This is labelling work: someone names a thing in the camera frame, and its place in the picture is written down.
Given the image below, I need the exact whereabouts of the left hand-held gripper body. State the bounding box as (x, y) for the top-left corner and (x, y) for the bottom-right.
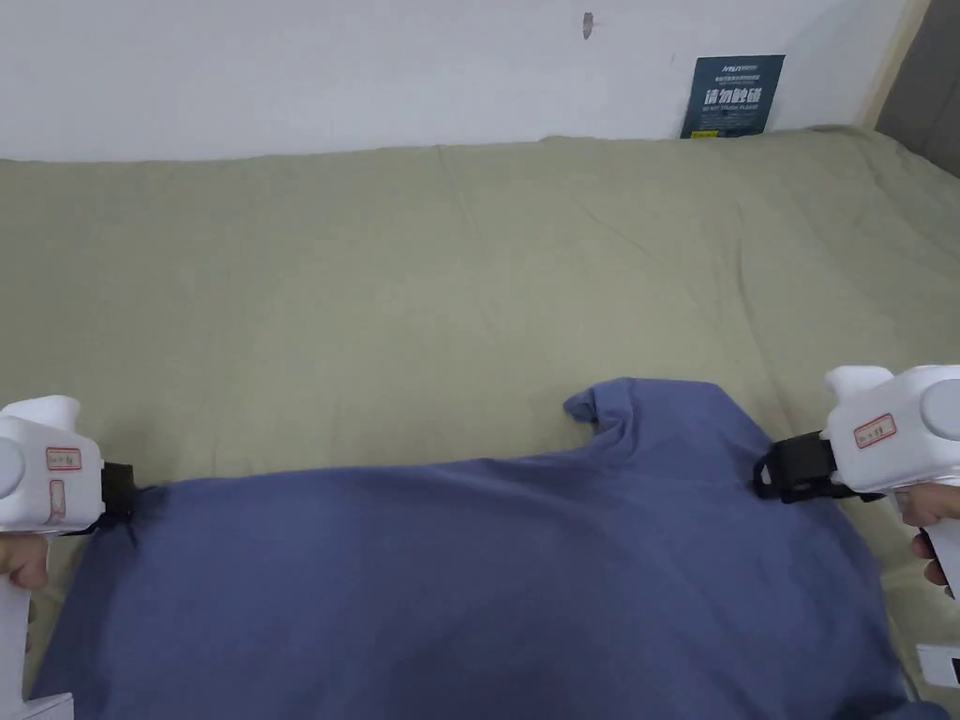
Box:
(0, 395), (137, 720)

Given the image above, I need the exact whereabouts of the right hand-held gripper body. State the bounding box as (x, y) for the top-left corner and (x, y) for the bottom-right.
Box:
(771, 364), (960, 688)

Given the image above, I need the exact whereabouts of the dark blue shirt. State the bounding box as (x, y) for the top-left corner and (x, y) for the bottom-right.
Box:
(29, 378), (953, 720)

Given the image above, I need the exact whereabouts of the person's right hand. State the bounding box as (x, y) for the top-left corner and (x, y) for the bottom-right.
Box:
(892, 479), (960, 590)

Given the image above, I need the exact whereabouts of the person's left hand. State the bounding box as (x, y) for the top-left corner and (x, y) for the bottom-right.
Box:
(0, 535), (52, 591)

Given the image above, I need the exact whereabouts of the grey padded headboard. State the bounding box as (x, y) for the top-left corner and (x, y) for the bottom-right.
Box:
(859, 0), (960, 181)

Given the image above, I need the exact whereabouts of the dark blue sign card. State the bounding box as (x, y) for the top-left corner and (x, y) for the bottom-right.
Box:
(678, 53), (788, 141)

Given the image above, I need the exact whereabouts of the bed with pale green sheet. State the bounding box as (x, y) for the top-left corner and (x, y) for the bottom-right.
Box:
(0, 123), (960, 720)

